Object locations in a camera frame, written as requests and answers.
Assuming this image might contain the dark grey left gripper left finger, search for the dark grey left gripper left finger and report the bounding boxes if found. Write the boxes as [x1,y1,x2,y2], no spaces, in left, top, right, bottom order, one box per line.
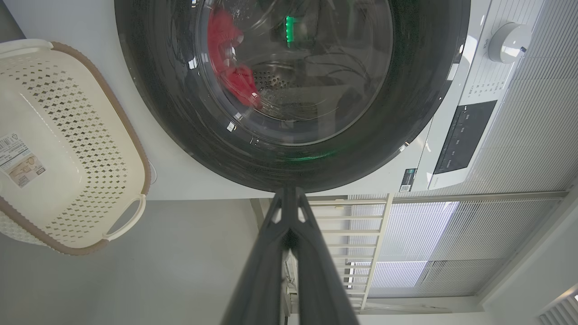
[221,186,293,325]

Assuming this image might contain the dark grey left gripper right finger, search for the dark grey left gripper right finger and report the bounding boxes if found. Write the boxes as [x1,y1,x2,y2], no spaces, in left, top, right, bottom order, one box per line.
[289,186,360,325]

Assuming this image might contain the black round glass washer door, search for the black round glass washer door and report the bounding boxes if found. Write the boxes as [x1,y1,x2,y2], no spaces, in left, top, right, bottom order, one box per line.
[114,0,471,194]

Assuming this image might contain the red garment with white collar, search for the red garment with white collar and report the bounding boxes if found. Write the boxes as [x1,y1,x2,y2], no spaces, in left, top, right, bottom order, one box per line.
[207,9,263,109]

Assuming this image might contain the dark sticker with QR code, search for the dark sticker with QR code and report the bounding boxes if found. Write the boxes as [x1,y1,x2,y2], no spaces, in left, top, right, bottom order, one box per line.
[400,168,417,192]

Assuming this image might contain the white front-load washing machine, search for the white front-load washing machine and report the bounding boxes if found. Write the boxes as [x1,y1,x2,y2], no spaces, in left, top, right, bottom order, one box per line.
[4,0,549,201]

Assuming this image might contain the stainless steel washing machine drum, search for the stainless steel washing machine drum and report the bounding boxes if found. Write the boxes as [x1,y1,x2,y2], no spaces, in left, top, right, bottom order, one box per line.
[244,59,375,122]

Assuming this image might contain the dark washing machine control panel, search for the dark washing machine control panel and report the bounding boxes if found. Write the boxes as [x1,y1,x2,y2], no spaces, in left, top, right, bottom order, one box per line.
[433,100,497,175]

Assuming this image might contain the cream perforated laundry basket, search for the cream perforated laundry basket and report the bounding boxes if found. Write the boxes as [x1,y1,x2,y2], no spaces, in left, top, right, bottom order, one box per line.
[0,39,151,256]

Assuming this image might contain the product label sticker with barcode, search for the product label sticker with barcode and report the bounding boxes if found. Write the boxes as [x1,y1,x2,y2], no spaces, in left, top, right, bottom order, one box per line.
[0,134,47,188]

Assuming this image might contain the white slatted air vent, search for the white slatted air vent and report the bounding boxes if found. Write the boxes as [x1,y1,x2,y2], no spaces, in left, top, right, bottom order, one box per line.
[537,293,578,325]

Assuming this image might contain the white round control knob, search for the white round control knob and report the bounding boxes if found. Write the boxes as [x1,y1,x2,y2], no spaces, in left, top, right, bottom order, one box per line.
[488,23,533,64]

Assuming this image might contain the white barred frame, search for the white barred frame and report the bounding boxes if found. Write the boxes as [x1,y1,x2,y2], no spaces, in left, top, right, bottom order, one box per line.
[307,194,394,312]

